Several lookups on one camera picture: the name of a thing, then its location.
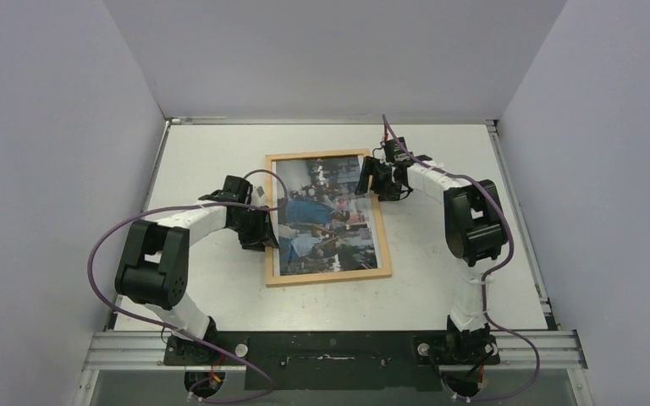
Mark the wooden picture frame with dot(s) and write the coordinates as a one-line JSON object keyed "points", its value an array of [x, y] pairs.
{"points": [[272, 252]]}

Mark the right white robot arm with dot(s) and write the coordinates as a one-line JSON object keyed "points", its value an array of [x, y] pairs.
{"points": [[473, 231]]}

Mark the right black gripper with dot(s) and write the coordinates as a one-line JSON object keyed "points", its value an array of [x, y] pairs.
{"points": [[379, 174]]}

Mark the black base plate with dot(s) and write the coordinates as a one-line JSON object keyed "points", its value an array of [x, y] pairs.
{"points": [[341, 361]]}

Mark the aluminium rail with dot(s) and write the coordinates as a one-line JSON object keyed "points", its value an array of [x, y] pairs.
{"points": [[124, 350]]}

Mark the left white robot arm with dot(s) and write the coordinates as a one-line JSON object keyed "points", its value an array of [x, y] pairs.
{"points": [[154, 267]]}

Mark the colour photo print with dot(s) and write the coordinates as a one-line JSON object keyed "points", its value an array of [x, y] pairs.
{"points": [[325, 218]]}

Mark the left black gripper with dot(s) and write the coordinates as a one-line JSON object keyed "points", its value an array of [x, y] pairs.
{"points": [[263, 235]]}

